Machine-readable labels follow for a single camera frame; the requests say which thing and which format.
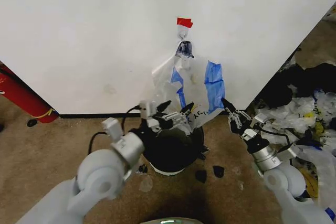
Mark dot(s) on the white and blue garbage bag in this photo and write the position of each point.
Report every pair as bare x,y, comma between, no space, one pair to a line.
194,85

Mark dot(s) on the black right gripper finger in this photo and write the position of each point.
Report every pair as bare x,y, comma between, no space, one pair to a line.
244,119
231,113

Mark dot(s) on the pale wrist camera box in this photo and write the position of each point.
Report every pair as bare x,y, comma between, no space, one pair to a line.
147,108
260,121

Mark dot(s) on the red tape strip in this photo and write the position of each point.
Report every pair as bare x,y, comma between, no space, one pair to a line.
185,22

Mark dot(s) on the black trash bin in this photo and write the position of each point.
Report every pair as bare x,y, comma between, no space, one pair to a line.
176,153

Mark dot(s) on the black floor scrap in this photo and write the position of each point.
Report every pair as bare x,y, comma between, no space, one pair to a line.
218,171
32,122
143,168
200,175

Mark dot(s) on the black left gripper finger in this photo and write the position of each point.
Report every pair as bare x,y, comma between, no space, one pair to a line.
163,107
178,117

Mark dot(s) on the red fire extinguisher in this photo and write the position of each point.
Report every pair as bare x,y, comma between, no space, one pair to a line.
23,95

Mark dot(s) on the clear wall hook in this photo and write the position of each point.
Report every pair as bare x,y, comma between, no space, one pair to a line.
183,33

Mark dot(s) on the black baseboard strip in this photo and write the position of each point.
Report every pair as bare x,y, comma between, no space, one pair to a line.
105,115

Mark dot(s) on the clear plastic scrap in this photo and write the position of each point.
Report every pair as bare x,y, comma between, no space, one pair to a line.
145,184

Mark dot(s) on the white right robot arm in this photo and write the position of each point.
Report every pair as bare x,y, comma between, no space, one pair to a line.
286,182

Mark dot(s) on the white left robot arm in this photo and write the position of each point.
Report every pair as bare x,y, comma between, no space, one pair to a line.
94,179

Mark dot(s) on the black garbage bag heap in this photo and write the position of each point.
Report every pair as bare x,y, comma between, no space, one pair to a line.
291,85

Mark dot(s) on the pile of clear plastic bags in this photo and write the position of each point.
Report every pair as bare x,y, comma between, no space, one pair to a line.
307,129

